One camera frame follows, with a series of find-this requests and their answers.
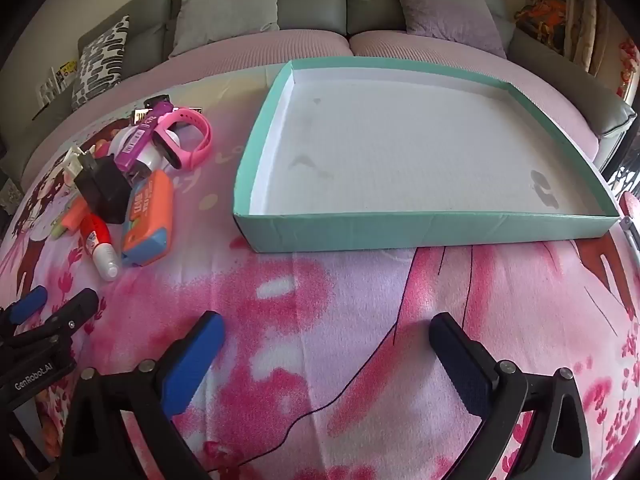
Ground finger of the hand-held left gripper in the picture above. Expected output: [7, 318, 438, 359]
[0, 285, 48, 333]
[5, 288, 99, 351]

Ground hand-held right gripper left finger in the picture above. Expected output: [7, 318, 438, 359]
[60, 310, 226, 480]

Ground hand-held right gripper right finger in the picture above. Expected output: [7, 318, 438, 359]
[429, 312, 593, 480]

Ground red white glue bottle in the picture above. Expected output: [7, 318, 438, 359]
[80, 213, 121, 282]

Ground small orange toy knife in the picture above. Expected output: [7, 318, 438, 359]
[60, 197, 91, 233]

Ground large orange toy knife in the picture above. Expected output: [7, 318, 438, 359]
[120, 170, 175, 268]

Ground black charger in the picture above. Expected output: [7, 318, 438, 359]
[74, 152, 133, 225]

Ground purple lighter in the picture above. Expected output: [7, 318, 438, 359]
[114, 101, 175, 172]

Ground pink watch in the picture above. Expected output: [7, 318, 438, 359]
[152, 106, 213, 171]

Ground teal cardboard box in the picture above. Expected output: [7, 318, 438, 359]
[232, 58, 622, 254]

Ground printed cartoon blanket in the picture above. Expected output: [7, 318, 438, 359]
[0, 62, 640, 480]

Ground white rack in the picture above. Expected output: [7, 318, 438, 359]
[37, 67, 63, 106]

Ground black metal rack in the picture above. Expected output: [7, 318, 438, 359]
[605, 157, 640, 196]

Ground black white patterned pillow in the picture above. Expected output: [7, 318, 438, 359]
[71, 15, 131, 111]

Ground red hanging decoration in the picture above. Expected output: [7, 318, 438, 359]
[617, 40, 640, 101]

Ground lilac sofa seat cover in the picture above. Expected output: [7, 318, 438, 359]
[22, 29, 601, 181]

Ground orange figure decoration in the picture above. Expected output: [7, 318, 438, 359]
[515, 0, 568, 53]

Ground purple grey pillow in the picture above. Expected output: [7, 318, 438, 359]
[386, 0, 508, 58]

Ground beige patterned curtain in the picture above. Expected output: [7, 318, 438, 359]
[530, 0, 616, 76]

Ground grey sofa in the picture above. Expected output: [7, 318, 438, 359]
[0, 0, 640, 196]

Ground red chair with chrome frame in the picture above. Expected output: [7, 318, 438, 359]
[619, 195, 640, 246]

